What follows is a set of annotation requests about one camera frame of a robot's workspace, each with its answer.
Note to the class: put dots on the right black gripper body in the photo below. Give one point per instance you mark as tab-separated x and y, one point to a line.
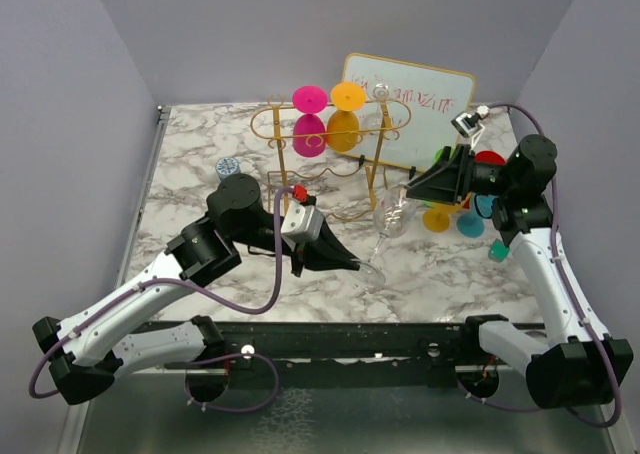
488	179

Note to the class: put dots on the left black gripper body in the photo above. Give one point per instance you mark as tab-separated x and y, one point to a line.
297	252

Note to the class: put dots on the red wine glass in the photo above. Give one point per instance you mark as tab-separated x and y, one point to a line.
486	157

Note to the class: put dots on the yellow wine glass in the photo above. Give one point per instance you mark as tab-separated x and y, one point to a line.
437	217

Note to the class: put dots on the blue wine glass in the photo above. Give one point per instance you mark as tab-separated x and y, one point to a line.
472	223

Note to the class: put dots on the clear wine glass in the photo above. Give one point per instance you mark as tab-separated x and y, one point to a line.
378	93
391	219

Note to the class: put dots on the gold wire glass rack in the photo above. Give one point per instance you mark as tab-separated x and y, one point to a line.
355	183

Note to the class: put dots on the orange wine glass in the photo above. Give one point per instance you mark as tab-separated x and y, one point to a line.
343	125

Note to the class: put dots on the pink wine glass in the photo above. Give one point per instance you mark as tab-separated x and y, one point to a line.
309	131

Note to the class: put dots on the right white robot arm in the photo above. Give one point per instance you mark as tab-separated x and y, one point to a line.
579	363

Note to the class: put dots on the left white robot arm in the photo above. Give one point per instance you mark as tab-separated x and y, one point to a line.
86	352

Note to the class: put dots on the teal green cube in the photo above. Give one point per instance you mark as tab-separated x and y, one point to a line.
498	251

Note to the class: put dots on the gold framed whiteboard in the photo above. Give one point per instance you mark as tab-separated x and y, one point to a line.
435	96

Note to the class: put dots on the blue patterned small jar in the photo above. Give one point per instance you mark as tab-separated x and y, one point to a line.
226	167

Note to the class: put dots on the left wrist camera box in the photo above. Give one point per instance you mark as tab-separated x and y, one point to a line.
302	223

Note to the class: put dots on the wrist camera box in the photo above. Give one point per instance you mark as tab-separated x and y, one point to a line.
470	126
302	223

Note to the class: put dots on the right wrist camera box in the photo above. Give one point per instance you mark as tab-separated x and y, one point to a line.
470	126

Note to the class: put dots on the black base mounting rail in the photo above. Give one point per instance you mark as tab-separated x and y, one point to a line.
257	355

